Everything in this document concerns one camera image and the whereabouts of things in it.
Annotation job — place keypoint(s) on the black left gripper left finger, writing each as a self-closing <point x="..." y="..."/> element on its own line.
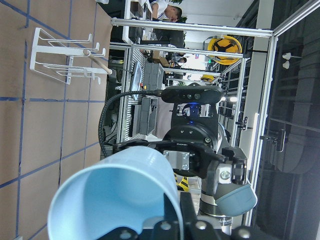
<point x="172" y="223"/>

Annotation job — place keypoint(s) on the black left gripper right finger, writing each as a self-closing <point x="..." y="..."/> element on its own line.
<point x="189" y="216"/>

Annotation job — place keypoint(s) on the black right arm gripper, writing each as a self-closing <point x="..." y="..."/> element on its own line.
<point x="196" y="146"/>

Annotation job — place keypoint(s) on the light blue cup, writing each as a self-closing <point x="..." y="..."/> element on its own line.
<point x="122" y="190"/>

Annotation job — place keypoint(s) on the yellow hard hat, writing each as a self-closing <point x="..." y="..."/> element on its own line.
<point x="226" y="44"/>

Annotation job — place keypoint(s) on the person in white shirt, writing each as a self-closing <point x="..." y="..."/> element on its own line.
<point x="161" y="9"/>

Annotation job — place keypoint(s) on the brown paper table cover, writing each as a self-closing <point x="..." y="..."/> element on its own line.
<point x="48" y="129"/>

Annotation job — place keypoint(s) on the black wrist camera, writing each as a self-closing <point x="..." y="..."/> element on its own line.
<point x="201" y="94"/>

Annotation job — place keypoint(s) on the white wire cup rack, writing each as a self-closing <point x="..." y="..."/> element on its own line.
<point x="45" y="45"/>

